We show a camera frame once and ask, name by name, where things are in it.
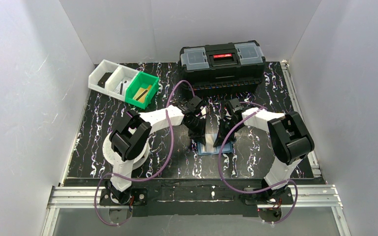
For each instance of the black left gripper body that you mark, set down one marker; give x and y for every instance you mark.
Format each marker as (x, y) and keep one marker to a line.
(195, 125)

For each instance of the white credit card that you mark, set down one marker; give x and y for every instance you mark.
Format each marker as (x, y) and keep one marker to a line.
(119, 89)

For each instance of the black toolbox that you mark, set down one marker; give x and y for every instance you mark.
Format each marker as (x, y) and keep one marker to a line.
(221, 68)

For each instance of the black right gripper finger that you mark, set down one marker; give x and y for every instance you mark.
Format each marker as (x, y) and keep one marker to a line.
(230, 141)
(223, 130)

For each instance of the gold credit card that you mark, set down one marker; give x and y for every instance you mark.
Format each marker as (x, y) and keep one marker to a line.
(142, 93)

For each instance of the white printed card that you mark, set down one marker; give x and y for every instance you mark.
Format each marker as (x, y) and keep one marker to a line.
(125, 82)

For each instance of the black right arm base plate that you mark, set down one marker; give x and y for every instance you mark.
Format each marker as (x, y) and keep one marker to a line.
(269, 198)

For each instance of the white bin far left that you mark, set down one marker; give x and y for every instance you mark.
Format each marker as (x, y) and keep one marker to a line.
(98, 78)

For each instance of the white bin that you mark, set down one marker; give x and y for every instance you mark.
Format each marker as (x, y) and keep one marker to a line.
(119, 81)
(98, 78)

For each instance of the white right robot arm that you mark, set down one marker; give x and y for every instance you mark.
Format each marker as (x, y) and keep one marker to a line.
(290, 139)

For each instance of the aluminium rail frame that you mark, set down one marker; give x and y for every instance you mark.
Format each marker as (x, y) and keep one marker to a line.
(189, 198)

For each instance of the black credit card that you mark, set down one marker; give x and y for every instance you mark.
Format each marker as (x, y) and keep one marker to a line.
(102, 81)

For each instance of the white bin middle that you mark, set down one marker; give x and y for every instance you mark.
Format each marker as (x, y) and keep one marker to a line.
(119, 81)

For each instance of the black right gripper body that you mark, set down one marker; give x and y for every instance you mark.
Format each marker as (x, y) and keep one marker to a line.
(227, 123)

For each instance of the green plastic bin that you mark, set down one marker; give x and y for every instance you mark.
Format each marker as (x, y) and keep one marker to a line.
(142, 80)

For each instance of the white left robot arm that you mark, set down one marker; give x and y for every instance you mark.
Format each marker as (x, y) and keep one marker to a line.
(129, 140)

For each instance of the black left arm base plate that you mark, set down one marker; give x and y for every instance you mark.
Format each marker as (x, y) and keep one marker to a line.
(130, 197)

